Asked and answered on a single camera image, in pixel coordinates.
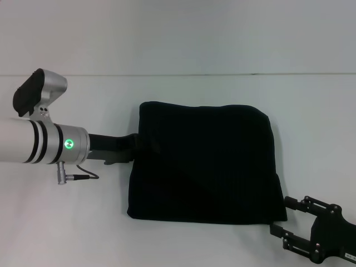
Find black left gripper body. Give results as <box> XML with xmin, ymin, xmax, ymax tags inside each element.
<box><xmin>88</xmin><ymin>132</ymin><xmax>134</xmax><ymax>166</ymax></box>

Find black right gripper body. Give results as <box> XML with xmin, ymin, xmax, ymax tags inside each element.
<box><xmin>308</xmin><ymin>204</ymin><xmax>356</xmax><ymax>264</ymax></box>

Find black shirt with FREE print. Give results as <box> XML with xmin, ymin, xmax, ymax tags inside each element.
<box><xmin>126</xmin><ymin>101</ymin><xmax>288</xmax><ymax>225</ymax></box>

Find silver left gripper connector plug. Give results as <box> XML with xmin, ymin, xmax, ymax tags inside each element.
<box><xmin>56</xmin><ymin>161</ymin><xmax>78</xmax><ymax>185</ymax></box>

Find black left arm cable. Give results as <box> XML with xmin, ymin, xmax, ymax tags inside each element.
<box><xmin>74</xmin><ymin>164</ymin><xmax>100</xmax><ymax>181</ymax></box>

